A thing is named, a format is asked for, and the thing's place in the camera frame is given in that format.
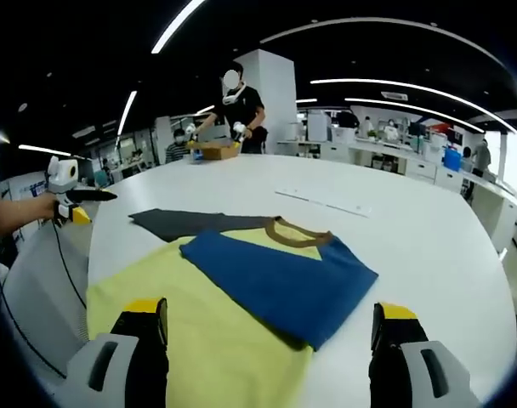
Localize ceiling light strip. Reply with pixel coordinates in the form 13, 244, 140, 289
310, 78, 486, 133
345, 97, 517, 134
116, 90, 138, 137
151, 0, 207, 54
18, 144, 72, 157

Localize white neck device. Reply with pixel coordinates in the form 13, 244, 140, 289
221, 87, 247, 106

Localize blue bin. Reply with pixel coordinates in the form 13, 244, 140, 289
444, 147, 462, 171

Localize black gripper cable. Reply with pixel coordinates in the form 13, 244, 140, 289
52, 220, 88, 309

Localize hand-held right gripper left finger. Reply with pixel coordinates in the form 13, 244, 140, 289
65, 296, 170, 408

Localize black waist bag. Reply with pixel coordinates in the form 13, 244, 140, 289
252, 126, 269, 154

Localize white counter row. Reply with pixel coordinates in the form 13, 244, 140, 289
279, 139, 517, 256

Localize person's left hand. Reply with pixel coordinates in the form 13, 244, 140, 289
28, 193, 62, 223

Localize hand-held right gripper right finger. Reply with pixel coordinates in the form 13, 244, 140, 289
368, 301, 483, 408

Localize yellow garment grey blue sleeves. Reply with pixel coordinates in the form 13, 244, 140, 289
86, 207, 379, 408

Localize cardboard box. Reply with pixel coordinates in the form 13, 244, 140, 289
194, 142, 242, 162

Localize white square pillar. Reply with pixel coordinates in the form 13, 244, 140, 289
235, 48, 298, 155

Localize white tall cabinet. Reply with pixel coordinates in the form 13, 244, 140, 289
307, 110, 332, 142

